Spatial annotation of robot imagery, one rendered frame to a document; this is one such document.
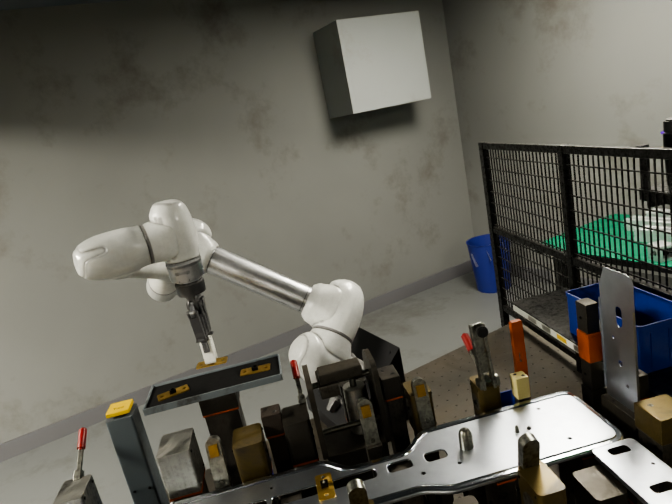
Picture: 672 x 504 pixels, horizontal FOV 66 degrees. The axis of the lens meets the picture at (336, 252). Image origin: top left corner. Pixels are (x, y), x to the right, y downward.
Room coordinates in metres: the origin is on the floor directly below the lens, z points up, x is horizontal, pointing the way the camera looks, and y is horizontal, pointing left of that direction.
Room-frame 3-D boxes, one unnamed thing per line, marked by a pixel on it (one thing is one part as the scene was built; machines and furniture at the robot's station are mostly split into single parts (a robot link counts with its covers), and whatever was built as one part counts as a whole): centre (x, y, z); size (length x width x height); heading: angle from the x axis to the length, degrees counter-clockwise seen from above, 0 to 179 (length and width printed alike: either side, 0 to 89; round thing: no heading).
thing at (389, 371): (1.25, -0.07, 0.91); 0.07 x 0.05 x 0.42; 7
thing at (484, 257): (4.50, -1.38, 0.25); 0.43 x 0.41 x 0.50; 26
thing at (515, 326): (1.23, -0.41, 0.95); 0.03 x 0.01 x 0.50; 97
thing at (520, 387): (1.19, -0.40, 0.88); 0.04 x 0.04 x 0.37; 7
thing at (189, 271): (1.32, 0.39, 1.49); 0.09 x 0.09 x 0.06
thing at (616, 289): (1.08, -0.60, 1.17); 0.12 x 0.01 x 0.34; 7
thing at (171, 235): (1.31, 0.40, 1.59); 0.13 x 0.11 x 0.16; 117
